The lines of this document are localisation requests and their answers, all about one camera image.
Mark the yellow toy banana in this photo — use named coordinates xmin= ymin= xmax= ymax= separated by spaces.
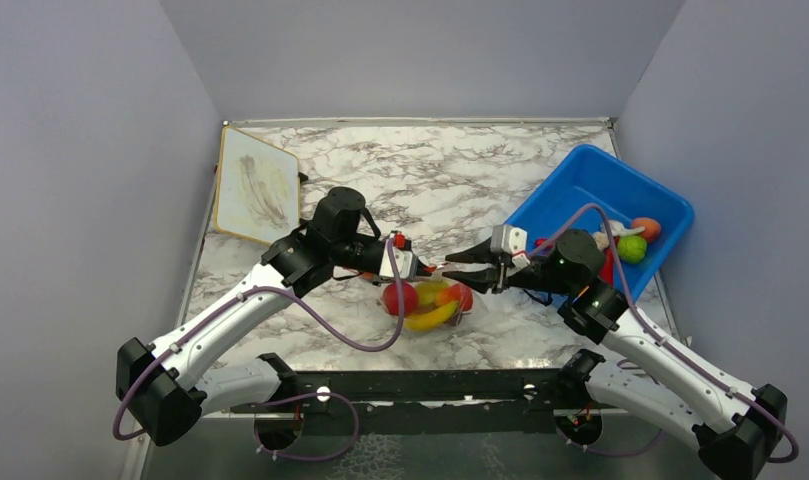
xmin=404 ymin=301 xmax=459 ymax=332

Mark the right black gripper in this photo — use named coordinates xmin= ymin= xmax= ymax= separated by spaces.
xmin=443 ymin=236 xmax=575 ymax=296

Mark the orange toy peach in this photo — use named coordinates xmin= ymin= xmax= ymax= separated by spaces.
xmin=631 ymin=217 xmax=662 ymax=244

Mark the red toy tomato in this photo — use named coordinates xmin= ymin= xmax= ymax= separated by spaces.
xmin=434 ymin=283 xmax=474 ymax=312

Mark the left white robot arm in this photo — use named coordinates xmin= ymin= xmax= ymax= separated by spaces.
xmin=112 ymin=186 xmax=414 ymax=446

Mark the green toy lime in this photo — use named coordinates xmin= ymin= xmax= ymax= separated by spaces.
xmin=617 ymin=235 xmax=648 ymax=265

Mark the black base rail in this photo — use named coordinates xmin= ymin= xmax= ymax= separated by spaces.
xmin=230 ymin=368 xmax=602 ymax=436

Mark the yellow toy star fruit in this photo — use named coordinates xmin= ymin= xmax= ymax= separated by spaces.
xmin=414 ymin=281 xmax=450 ymax=307

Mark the red toy chili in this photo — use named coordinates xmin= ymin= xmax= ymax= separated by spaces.
xmin=600 ymin=249 xmax=614 ymax=285

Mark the red toy apple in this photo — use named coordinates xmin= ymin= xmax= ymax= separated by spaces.
xmin=381 ymin=282 xmax=420 ymax=316

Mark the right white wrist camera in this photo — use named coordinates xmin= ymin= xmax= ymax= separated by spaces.
xmin=489 ymin=224 xmax=530 ymax=270

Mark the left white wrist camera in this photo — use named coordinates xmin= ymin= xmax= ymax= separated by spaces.
xmin=377 ymin=231 xmax=419 ymax=281

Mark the white board yellow rim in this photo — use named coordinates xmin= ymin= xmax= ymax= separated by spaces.
xmin=213 ymin=126 xmax=301 ymax=244

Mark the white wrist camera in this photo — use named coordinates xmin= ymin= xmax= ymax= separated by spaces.
xmin=489 ymin=224 xmax=530 ymax=270
xmin=377 ymin=231 xmax=419 ymax=281

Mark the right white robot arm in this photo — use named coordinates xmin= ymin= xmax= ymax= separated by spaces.
xmin=446 ymin=225 xmax=787 ymax=479

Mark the white toy garlic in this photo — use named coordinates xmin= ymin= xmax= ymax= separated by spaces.
xmin=592 ymin=231 xmax=610 ymax=251
xmin=601 ymin=220 xmax=646 ymax=237

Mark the clear orange zip bag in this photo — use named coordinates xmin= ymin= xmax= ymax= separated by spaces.
xmin=402 ymin=263 xmax=489 ymax=334

